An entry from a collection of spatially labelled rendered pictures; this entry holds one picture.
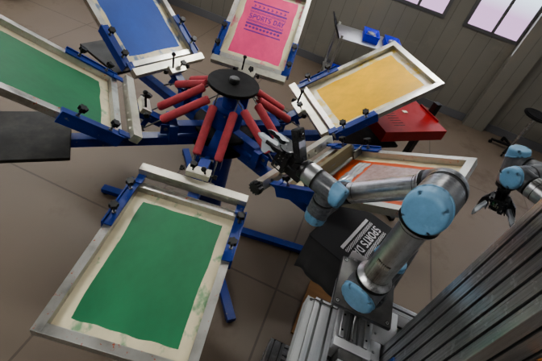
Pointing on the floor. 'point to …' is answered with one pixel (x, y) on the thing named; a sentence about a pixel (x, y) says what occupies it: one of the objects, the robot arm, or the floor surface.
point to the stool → (523, 129)
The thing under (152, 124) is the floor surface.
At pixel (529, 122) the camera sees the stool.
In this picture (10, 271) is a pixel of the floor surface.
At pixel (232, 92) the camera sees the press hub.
